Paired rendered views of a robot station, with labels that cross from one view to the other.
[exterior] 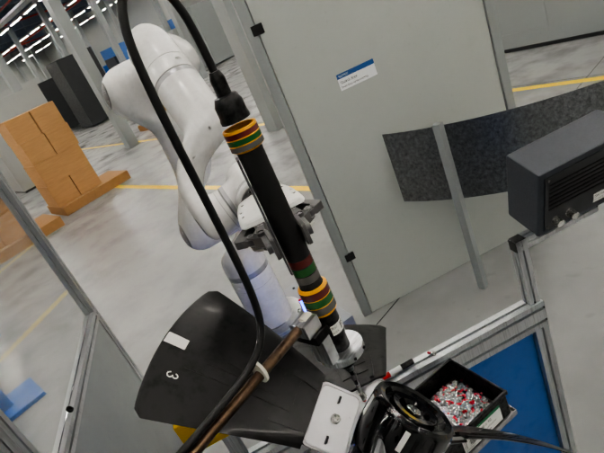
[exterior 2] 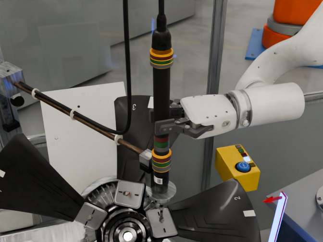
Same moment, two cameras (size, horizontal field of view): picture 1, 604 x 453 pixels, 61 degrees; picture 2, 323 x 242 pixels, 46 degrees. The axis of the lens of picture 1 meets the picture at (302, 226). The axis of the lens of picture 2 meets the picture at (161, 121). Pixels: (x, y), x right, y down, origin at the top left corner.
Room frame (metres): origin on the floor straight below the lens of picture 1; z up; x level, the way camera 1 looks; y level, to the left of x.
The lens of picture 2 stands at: (0.51, -0.62, 1.95)
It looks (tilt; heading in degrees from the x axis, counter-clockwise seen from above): 35 degrees down; 81
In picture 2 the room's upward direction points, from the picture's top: straight up
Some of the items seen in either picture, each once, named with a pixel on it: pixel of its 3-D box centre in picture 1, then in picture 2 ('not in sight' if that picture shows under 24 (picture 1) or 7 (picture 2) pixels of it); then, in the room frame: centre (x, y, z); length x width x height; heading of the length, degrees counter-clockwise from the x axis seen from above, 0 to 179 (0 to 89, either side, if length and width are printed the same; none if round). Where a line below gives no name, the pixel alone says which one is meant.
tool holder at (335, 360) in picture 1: (327, 332); (157, 175); (0.60, 0.03, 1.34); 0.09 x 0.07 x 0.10; 132
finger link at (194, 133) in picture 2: (297, 208); (199, 125); (0.68, -0.01, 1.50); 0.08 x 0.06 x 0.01; 66
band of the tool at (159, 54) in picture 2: (244, 137); (161, 57); (0.61, 0.02, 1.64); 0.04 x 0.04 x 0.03
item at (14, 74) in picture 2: not in sight; (6, 78); (0.19, 0.49, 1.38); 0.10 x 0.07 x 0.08; 132
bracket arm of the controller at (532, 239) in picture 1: (553, 225); not in sight; (1.04, -0.57, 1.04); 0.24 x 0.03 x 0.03; 97
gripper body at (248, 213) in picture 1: (270, 212); (209, 113); (0.72, 0.03, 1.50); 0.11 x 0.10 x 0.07; 7
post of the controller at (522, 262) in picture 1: (524, 270); not in sight; (1.03, -0.46, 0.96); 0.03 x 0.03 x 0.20; 7
